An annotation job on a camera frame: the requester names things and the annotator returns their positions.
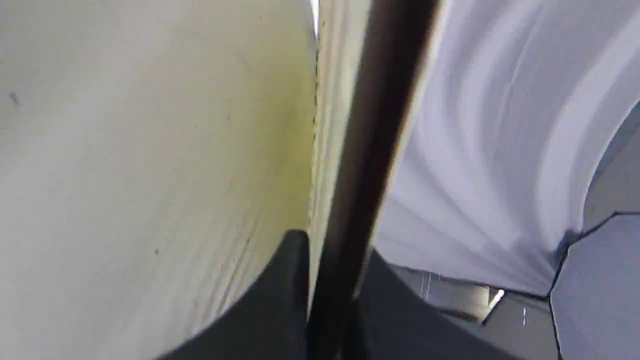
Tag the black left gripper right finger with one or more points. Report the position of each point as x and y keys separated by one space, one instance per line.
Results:
x=391 y=322

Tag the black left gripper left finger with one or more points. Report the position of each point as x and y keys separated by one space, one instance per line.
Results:
x=268 y=322

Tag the grey backdrop curtain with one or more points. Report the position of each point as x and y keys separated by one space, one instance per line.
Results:
x=523 y=98

